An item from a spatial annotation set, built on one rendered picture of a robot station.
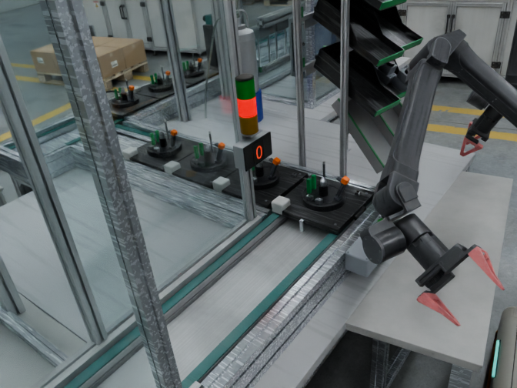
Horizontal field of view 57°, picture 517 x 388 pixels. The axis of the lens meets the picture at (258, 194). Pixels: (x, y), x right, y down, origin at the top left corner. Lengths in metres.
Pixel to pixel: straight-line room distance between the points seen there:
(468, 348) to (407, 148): 0.53
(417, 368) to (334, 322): 1.09
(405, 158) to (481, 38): 4.38
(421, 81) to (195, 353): 0.80
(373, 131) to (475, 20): 3.66
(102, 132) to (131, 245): 0.16
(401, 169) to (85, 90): 0.63
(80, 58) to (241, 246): 0.95
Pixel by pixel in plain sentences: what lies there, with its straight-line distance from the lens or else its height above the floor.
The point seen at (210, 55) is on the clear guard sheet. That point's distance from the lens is 1.21.
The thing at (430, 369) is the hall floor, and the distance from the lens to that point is 2.34.
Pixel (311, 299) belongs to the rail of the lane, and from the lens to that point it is 1.26.
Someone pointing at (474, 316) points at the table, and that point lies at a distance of 1.37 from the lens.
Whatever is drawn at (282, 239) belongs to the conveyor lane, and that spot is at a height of 0.92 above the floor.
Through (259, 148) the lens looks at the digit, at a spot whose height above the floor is 1.21.
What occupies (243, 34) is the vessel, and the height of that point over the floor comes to 1.29.
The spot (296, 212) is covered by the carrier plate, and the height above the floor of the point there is 0.97.
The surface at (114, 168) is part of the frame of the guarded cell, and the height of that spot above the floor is 1.54.
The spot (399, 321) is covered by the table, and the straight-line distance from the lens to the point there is 1.31.
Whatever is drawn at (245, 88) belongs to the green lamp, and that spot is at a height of 1.39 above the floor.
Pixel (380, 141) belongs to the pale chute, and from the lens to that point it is 1.73.
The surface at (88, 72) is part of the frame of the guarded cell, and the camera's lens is 0.56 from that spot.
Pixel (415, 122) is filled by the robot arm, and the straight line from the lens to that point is 1.05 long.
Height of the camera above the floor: 1.80
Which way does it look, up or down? 32 degrees down
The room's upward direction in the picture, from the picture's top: 5 degrees counter-clockwise
